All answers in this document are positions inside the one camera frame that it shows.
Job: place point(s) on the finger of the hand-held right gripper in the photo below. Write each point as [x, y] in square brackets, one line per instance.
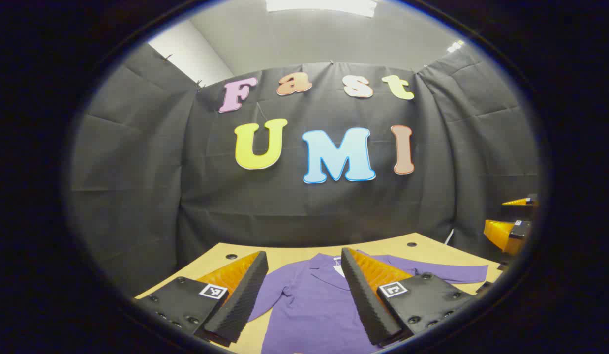
[523, 200]
[503, 233]

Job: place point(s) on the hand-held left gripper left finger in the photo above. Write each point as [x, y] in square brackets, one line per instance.
[240, 300]

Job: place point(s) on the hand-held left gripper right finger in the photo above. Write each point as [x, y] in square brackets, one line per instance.
[363, 300]

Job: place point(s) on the purple knit cardigan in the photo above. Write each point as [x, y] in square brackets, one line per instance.
[314, 305]

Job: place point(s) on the black backdrop cloth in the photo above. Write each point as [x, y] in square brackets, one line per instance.
[285, 206]

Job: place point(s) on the small ceiling light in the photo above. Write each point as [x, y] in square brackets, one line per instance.
[455, 46]

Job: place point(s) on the large ceiling light panel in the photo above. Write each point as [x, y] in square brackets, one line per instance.
[319, 6]

